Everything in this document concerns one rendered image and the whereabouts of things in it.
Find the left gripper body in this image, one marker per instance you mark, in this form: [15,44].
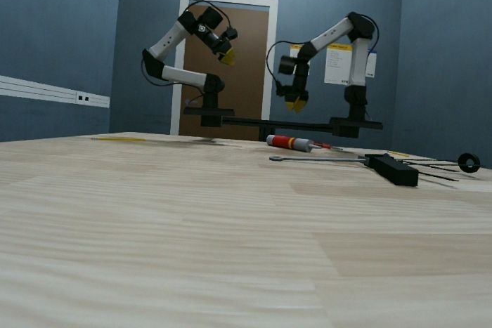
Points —
[299,89]

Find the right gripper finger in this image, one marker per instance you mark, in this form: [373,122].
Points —
[227,60]
[230,53]

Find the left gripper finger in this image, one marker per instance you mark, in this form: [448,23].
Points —
[299,105]
[292,104]

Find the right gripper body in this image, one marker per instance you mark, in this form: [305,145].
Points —
[217,45]

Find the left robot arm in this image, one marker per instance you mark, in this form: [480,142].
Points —
[361,39]

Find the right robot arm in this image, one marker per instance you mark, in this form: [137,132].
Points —
[185,25]

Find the red and grey cartridge tube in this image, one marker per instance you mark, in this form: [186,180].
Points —
[291,143]

